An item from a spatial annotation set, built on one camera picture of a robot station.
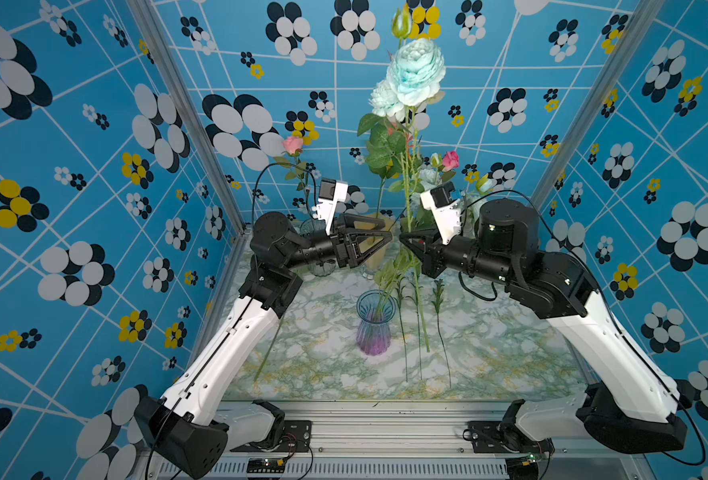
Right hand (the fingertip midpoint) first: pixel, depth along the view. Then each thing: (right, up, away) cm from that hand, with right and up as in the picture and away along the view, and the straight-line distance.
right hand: (408, 233), depth 55 cm
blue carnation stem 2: (+9, -19, +42) cm, 47 cm away
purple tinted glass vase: (-5, -18, +21) cm, 29 cm away
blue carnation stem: (+4, -18, +44) cm, 48 cm away
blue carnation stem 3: (+16, -20, +41) cm, 49 cm away
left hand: (-4, 0, -3) cm, 5 cm away
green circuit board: (-32, -56, +17) cm, 66 cm away
